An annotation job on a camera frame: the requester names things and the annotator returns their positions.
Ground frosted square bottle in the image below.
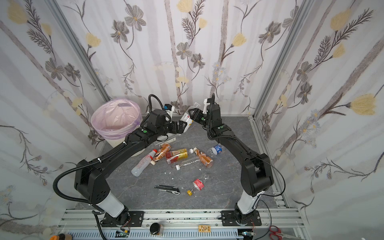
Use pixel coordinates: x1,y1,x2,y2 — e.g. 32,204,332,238
164,137,176,143

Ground white yellow-label bottle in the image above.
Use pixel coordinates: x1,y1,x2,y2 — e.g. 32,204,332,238
181,103,201,133

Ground blue-label water bottle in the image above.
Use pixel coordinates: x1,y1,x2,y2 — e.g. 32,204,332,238
208,144,223,156

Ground white red-capped bottle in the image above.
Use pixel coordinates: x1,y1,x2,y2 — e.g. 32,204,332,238
131,149,158,177

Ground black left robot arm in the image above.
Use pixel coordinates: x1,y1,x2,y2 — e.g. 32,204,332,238
53,105,187,227

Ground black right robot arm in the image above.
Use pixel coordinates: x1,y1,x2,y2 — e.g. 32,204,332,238
188,104,275,226

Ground purple plastic bin liner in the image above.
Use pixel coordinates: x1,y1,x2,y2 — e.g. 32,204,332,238
91,98,143,140

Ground cream ribbed trash bin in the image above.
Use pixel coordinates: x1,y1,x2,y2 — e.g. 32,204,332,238
107,127,149,160

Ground copper coffee bottle left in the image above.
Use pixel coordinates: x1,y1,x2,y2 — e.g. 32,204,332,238
151,143,171,165

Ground yellow red tea bottle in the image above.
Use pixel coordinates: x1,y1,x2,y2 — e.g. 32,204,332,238
166,149,194,165

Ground copper Nescafe bottle right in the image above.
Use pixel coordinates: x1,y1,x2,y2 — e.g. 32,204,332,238
193,148,214,168

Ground clear ribbed bottle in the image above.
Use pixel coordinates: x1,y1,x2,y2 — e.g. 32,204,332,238
175,157,200,171

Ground crushed red can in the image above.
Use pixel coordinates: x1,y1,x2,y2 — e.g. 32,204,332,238
193,179,205,191

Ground black utility knife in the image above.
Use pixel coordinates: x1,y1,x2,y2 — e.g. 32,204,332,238
154,185,181,195

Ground black round knob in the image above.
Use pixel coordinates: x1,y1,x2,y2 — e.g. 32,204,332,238
150,223,163,235

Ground yellow tag label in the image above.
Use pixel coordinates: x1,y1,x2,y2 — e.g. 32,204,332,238
198,225,212,233

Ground red scissors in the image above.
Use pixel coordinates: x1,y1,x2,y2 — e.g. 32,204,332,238
269,225,283,240

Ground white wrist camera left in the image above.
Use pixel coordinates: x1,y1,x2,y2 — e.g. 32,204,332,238
164,104,175,120

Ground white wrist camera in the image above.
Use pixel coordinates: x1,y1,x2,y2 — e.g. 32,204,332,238
203,99,210,115
164,104,175,120

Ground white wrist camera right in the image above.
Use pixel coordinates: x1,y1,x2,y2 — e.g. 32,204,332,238
203,99,210,115

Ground aluminium mounting rail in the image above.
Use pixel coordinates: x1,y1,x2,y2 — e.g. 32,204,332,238
56,208,310,240

